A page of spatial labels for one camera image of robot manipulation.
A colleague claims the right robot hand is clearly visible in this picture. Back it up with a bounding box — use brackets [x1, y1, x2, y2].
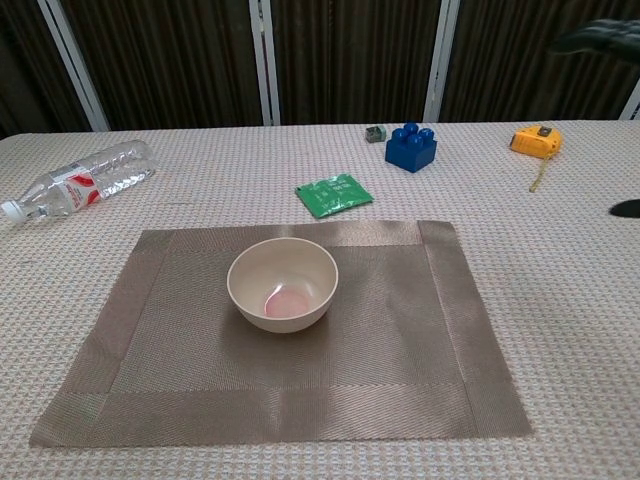
[547, 18, 640, 219]

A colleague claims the brown woven placemat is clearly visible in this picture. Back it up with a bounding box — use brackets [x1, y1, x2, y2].
[28, 219, 534, 449]

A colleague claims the cream bowl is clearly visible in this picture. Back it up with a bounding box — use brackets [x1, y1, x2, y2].
[226, 237, 340, 335]

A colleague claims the dark pleated partition panel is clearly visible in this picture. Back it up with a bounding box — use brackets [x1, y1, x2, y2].
[439, 0, 640, 123]
[0, 0, 96, 141]
[269, 0, 444, 126]
[59, 0, 265, 132]

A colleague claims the yellow tape measure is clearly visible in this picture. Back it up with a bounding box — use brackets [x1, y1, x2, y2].
[508, 124, 565, 194]

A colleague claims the blue toy building block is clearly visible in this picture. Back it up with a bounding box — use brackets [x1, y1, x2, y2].
[384, 121, 439, 175]

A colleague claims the checkered beige tablecloth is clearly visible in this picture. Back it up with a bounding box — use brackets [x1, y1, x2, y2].
[0, 118, 640, 480]

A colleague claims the green foil sachet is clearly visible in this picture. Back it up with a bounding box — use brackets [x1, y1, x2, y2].
[294, 172, 375, 220]

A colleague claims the clear plastic water bottle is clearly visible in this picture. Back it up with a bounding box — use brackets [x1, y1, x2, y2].
[0, 139, 157, 222]

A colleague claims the white metal partition post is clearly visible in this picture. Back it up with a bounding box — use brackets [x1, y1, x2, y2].
[423, 0, 461, 124]
[248, 0, 282, 126]
[618, 79, 640, 121]
[37, 0, 112, 133]

